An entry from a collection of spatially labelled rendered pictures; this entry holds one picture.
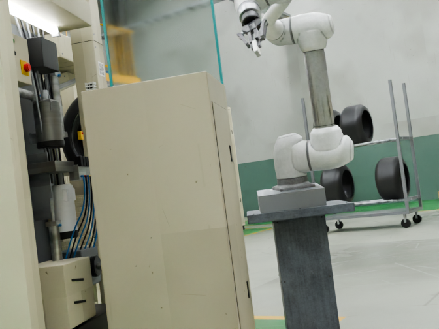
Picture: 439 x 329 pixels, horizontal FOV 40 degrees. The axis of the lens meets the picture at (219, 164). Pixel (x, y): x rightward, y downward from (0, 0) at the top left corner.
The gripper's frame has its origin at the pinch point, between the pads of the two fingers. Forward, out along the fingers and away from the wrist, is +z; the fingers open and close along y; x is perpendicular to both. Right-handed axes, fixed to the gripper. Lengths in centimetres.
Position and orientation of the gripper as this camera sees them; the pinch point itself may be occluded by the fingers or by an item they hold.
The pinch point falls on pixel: (256, 48)
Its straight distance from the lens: 221.9
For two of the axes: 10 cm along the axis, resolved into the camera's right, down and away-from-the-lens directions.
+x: -5.1, -5.8, -6.4
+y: -8.6, 4.0, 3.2
